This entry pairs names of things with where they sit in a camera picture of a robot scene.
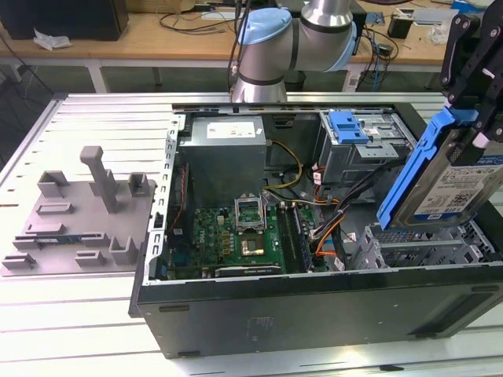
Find orange wire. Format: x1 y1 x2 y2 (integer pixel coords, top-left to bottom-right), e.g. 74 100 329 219
314 214 347 258

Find black cable bundle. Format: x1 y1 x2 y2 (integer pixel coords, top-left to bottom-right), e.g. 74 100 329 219
310 164 398 272

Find metal socket cover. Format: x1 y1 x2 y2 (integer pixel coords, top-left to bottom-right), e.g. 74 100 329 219
233 195 268 232

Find black PC case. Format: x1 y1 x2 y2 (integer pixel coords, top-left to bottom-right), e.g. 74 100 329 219
128 101 503 361

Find grey parts rack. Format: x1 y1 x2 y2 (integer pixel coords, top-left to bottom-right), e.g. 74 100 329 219
0 145 159 279

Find yellow wire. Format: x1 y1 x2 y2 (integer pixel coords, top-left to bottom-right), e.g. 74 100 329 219
269 141 303 190

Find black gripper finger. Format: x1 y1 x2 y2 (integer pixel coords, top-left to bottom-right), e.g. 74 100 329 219
439 14 497 109
473 37 503 150

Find blue plastic latch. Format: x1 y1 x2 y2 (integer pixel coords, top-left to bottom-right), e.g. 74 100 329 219
329 112 373 145

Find small black box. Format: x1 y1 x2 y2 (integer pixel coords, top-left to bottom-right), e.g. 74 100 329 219
387 13 414 39

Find black computer box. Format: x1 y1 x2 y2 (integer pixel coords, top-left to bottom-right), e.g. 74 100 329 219
0 0 130 42

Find blue cardboard box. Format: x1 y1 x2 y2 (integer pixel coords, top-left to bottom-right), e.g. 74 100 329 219
450 0 488 16

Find black graphics card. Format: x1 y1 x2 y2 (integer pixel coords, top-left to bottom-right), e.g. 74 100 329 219
214 263 283 279

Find dark RAM stick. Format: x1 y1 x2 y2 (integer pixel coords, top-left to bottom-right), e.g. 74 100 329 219
290 203 315 272

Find green motherboard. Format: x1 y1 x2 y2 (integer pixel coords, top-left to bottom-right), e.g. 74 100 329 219
167 202 329 280

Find grey power supply unit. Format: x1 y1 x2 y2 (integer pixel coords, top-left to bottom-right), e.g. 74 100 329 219
177 116 269 197

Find white crumpled plastic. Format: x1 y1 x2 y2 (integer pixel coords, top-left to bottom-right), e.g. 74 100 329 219
32 27 74 51

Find clear plastic bags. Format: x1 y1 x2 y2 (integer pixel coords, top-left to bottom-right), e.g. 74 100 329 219
427 21 449 45

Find blue RAM stick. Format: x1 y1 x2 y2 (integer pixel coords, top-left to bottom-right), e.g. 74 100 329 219
34 234 86 249

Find metal disk bay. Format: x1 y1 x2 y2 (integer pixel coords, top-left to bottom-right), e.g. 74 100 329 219
351 223 496 272

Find metal drive cage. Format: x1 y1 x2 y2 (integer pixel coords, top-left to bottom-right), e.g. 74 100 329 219
317 109 418 189

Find CPU socket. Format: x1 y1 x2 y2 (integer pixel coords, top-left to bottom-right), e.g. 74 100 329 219
237 230 269 260

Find grey wire bundle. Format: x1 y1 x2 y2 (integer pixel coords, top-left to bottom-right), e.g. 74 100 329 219
262 187 341 207

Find black RAM slot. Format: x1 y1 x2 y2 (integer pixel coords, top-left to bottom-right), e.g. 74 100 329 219
276 203 299 274

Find hard disk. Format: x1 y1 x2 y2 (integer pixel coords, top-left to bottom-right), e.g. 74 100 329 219
376 108 503 231

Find wooden desk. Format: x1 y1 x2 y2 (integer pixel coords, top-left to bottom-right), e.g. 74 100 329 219
0 0 503 94

